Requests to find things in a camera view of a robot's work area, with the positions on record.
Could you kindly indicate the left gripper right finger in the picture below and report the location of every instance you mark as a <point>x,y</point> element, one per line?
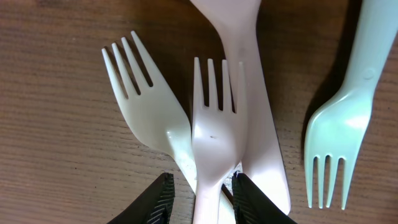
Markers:
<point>252,206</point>

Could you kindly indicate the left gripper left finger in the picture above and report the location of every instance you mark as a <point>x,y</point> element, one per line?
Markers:
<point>153,206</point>

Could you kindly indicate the mint green fork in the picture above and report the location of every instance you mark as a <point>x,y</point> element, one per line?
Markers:
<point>336,130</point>

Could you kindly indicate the white spoon group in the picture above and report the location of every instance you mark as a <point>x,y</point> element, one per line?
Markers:
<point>235,22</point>

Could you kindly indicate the white fork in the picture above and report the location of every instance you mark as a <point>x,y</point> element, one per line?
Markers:
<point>152,111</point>
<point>218,137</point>

